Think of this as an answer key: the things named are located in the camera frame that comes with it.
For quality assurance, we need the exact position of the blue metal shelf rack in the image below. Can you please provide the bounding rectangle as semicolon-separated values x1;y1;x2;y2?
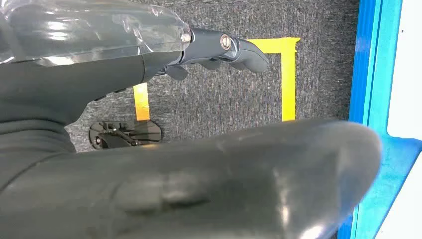
336;0;422;239

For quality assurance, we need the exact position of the black robot foot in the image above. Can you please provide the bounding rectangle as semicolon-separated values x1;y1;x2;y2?
88;120;162;151

